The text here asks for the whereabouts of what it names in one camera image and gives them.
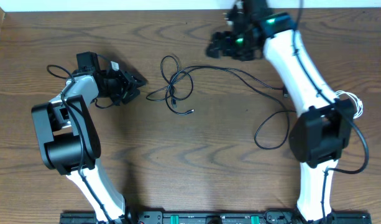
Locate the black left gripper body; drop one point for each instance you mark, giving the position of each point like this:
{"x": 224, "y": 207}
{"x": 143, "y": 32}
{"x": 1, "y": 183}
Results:
{"x": 119, "y": 88}

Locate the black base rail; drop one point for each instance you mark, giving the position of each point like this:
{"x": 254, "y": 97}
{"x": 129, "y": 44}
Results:
{"x": 271, "y": 216}

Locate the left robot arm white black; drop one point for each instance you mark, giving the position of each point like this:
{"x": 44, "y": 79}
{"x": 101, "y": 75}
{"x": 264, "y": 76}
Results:
{"x": 68, "y": 140}

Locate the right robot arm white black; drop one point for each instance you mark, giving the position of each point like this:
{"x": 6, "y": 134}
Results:
{"x": 323, "y": 125}

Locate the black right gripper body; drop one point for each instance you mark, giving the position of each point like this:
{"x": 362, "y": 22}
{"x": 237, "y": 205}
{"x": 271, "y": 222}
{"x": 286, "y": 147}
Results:
{"x": 234, "y": 46}

